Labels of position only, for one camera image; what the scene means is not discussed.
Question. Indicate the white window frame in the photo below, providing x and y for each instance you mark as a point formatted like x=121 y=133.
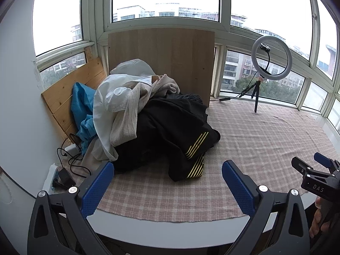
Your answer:
x=94 y=18

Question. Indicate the black tripod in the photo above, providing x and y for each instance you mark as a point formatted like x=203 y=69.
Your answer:
x=256 y=103

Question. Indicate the pine plank board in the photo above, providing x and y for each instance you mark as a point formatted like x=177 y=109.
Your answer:
x=69 y=90

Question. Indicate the black garment with yellow stripes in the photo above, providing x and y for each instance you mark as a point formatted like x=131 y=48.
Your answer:
x=164 y=127

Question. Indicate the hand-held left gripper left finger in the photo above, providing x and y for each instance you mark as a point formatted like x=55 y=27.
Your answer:
x=97 y=188

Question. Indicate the white garment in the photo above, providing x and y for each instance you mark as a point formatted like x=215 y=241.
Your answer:
x=106 y=98

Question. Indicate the white power strip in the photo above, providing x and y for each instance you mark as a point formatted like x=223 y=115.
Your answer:
x=51 y=175

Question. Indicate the person's right hand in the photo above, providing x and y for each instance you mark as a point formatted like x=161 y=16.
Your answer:
x=318 y=223

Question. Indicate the black charger adapter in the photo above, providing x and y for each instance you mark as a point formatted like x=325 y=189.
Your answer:
x=65 y=178

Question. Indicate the apartment buildings outside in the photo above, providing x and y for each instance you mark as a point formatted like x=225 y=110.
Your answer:
x=236 y=66

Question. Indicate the blue cloth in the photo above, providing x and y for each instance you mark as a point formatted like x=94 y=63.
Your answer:
x=81 y=103

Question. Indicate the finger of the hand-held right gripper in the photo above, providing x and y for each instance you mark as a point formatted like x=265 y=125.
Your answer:
x=322 y=158
x=301 y=166

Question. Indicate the white charger block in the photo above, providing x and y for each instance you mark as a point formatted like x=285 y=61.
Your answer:
x=71 y=151

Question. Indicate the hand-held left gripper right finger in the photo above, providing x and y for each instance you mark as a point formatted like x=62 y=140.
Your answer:
x=239 y=188

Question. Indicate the light plywood board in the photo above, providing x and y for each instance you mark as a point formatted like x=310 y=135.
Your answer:
x=172 y=55

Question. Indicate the pink plaid cloth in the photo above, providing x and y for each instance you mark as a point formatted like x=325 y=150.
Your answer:
x=265 y=138

